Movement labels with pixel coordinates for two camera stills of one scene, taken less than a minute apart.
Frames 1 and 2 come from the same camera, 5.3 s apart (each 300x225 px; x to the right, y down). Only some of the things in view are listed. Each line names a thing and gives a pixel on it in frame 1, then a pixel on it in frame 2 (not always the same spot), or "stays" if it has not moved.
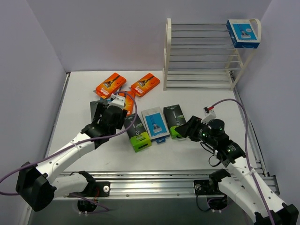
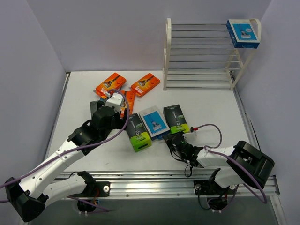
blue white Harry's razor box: x=156 y=124 stays
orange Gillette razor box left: x=115 y=81 stays
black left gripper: x=101 y=112 stays
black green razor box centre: x=140 y=138 stays
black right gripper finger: x=194 y=121 -> x=179 y=135
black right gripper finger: x=186 y=130 -> x=170 y=140
